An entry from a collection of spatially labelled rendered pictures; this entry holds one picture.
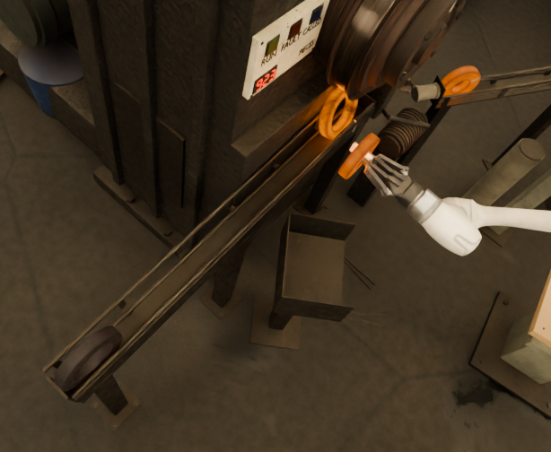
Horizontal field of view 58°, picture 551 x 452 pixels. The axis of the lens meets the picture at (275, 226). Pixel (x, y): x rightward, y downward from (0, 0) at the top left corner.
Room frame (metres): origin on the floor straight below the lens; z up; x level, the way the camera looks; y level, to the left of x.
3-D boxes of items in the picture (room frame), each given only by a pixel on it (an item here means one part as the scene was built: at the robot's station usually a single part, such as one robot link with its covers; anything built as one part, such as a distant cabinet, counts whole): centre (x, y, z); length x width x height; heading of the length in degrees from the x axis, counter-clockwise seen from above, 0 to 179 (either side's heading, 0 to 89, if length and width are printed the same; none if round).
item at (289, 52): (0.92, 0.13, 1.15); 0.26 x 0.02 x 0.18; 159
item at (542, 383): (0.96, -1.22, 0.16); 0.40 x 0.40 x 0.31; 77
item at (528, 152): (1.59, -0.86, 0.26); 0.12 x 0.12 x 0.52
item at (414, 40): (1.16, -0.18, 1.11); 0.28 x 0.06 x 0.28; 159
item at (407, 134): (1.46, -0.34, 0.27); 0.22 x 0.13 x 0.53; 159
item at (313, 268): (0.65, -0.15, 0.36); 0.26 x 0.20 x 0.72; 14
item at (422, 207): (0.87, -0.37, 0.83); 0.09 x 0.06 x 0.09; 159
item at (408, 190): (0.90, -0.30, 0.83); 0.09 x 0.08 x 0.07; 69
